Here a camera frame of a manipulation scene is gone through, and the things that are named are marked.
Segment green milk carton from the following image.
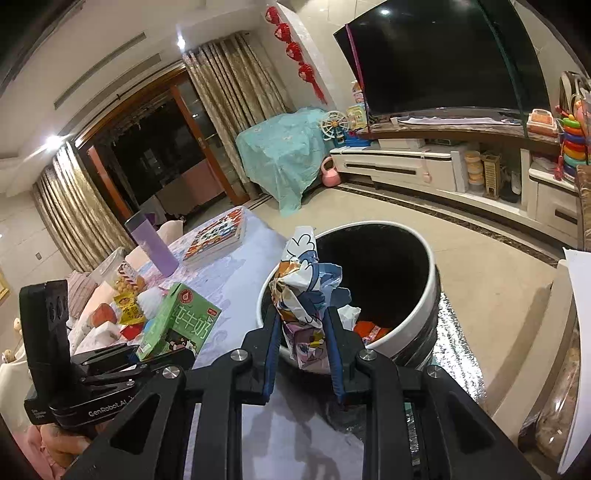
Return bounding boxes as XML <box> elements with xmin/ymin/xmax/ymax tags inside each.
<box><xmin>136</xmin><ymin>283</ymin><xmax>222</xmax><ymax>361</ymax></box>

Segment cartoon print wrapper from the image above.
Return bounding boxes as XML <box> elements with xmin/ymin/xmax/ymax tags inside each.
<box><xmin>269</xmin><ymin>226</ymin><xmax>351</xmax><ymax>374</ymax></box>

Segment white black trash bin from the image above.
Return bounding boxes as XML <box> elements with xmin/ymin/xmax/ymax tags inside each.
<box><xmin>255</xmin><ymin>220</ymin><xmax>442</xmax><ymax>370</ymax></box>

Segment person's left hand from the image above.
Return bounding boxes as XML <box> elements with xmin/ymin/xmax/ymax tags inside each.
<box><xmin>39</xmin><ymin>424</ymin><xmax>93</xmax><ymax>469</ymax></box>

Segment small red box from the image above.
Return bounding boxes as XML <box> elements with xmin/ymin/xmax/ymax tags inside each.
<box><xmin>120</xmin><ymin>323</ymin><xmax>144</xmax><ymax>341</ymax></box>

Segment red apple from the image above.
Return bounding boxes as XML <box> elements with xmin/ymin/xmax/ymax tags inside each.
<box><xmin>89</xmin><ymin>303</ymin><xmax>117</xmax><ymax>328</ymax></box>

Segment silver foil floor mat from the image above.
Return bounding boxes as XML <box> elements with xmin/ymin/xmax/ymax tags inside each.
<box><xmin>396</xmin><ymin>290</ymin><xmax>488</xmax><ymax>407</ymax></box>

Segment yellow snack wrapper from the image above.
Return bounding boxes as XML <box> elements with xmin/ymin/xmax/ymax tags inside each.
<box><xmin>114</xmin><ymin>292</ymin><xmax>146</xmax><ymax>326</ymax></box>

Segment striped cushion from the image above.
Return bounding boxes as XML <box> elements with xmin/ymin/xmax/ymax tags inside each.
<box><xmin>67</xmin><ymin>270</ymin><xmax>97</xmax><ymax>320</ymax></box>

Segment clear cup of snacks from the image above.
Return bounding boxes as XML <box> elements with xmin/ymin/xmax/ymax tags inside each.
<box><xmin>91</xmin><ymin>247</ymin><xmax>140</xmax><ymax>294</ymax></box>

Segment floral blue tablecloth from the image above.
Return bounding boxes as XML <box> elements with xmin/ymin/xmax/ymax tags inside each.
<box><xmin>68</xmin><ymin>207</ymin><xmax>371</xmax><ymax>480</ymax></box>

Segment purple water bottle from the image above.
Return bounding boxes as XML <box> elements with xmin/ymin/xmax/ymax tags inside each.
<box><xmin>125</xmin><ymin>212</ymin><xmax>179</xmax><ymax>277</ymax></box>

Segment beige patterned curtain left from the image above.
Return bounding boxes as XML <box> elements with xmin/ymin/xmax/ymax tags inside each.
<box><xmin>32</xmin><ymin>142</ymin><xmax>134</xmax><ymax>272</ymax></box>

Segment beige patterned curtain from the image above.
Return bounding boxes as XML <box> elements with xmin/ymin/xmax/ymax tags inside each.
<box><xmin>181</xmin><ymin>31</ymin><xmax>294</xmax><ymax>199</ymax></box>
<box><xmin>32</xmin><ymin>142</ymin><xmax>134</xmax><ymax>272</ymax></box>

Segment stack of picture books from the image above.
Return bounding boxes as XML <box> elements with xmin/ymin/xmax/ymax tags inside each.
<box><xmin>182</xmin><ymin>206</ymin><xmax>245</xmax><ymax>268</ymax></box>

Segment white tv cabinet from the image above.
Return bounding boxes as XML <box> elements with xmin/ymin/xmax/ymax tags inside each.
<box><xmin>331</xmin><ymin>123</ymin><xmax>579</xmax><ymax>246</ymax></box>

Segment pink kettlebell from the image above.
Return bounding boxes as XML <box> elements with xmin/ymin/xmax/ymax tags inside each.
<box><xmin>321</xmin><ymin>156</ymin><xmax>342</xmax><ymax>188</ymax></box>

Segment teal cloth covered furniture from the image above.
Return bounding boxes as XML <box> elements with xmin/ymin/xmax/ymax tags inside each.
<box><xmin>235</xmin><ymin>107</ymin><xmax>329</xmax><ymax>216</ymax></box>

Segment beige patterned curtain right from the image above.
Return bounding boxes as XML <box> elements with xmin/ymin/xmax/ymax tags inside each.
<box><xmin>181</xmin><ymin>31</ymin><xmax>294</xmax><ymax>199</ymax></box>

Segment toy ferris wheel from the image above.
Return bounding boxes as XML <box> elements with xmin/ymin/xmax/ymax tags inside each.
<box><xmin>320</xmin><ymin>110</ymin><xmax>349</xmax><ymax>145</ymax></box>

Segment red hanging lantern decoration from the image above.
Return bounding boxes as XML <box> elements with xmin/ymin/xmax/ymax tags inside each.
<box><xmin>263</xmin><ymin>4</ymin><xmax>328</xmax><ymax>106</ymax></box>

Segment black flat television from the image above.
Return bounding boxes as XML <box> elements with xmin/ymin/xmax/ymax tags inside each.
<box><xmin>334</xmin><ymin>0</ymin><xmax>550</xmax><ymax>117</ymax></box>

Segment rainbow stacking ring toy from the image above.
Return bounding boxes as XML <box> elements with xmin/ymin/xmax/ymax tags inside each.
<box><xmin>554</xmin><ymin>98</ymin><xmax>590</xmax><ymax>181</ymax></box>

